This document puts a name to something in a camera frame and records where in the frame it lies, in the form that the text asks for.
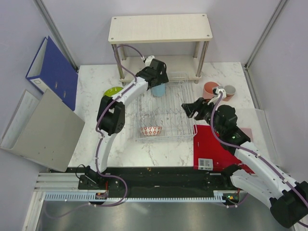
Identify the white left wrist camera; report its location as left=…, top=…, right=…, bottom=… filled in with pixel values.
left=141, top=55, right=155, bottom=66

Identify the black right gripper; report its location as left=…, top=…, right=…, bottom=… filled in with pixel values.
left=181, top=97, right=223, bottom=135

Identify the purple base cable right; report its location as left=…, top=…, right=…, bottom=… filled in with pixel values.
left=222, top=192, right=248, bottom=209

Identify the light wooden two-tier shelf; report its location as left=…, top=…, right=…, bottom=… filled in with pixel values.
left=108, top=13, right=213, bottom=83

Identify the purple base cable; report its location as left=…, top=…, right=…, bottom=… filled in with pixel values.
left=222, top=192, right=248, bottom=209
left=43, top=174, right=128, bottom=218

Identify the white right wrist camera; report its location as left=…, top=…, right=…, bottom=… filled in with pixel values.
left=207, top=86, right=227, bottom=105

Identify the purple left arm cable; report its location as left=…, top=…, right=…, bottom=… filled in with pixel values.
left=95, top=44, right=145, bottom=179

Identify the red patterned bowl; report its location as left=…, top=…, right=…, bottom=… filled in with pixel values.
left=140, top=126, right=162, bottom=137

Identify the white wire dish rack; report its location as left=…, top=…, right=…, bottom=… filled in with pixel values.
left=133, top=72, right=196, bottom=142

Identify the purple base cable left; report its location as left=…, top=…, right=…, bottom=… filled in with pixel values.
left=43, top=174, right=128, bottom=218

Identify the blue ring binder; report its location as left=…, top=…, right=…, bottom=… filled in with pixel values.
left=26, top=37, right=78, bottom=111

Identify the blue ceramic mug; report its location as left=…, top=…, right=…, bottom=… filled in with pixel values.
left=151, top=84, right=166, bottom=97

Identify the green plastic plate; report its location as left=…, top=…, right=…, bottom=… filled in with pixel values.
left=103, top=87, right=124, bottom=97

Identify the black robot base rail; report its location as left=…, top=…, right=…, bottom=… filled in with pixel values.
left=78, top=167, right=237, bottom=198

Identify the white slotted cable duct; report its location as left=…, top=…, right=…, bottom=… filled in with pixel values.
left=44, top=192, right=225, bottom=203

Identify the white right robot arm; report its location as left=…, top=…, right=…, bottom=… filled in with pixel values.
left=181, top=98, right=308, bottom=228

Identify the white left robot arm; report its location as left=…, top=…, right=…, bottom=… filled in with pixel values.
left=89, top=56, right=169, bottom=189

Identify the pink plastic tumbler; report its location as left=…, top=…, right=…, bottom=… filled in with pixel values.
left=203, top=81, right=218, bottom=99

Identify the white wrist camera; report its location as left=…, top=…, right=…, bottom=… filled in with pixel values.
left=207, top=86, right=227, bottom=105
left=141, top=55, right=155, bottom=66

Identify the grey folder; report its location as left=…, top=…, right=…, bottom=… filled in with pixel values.
left=0, top=90, right=85, bottom=172

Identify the clear plastic sheet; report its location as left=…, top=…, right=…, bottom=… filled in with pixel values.
left=236, top=108, right=281, bottom=166

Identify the orange dotted mug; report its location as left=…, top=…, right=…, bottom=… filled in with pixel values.
left=223, top=85, right=236, bottom=102

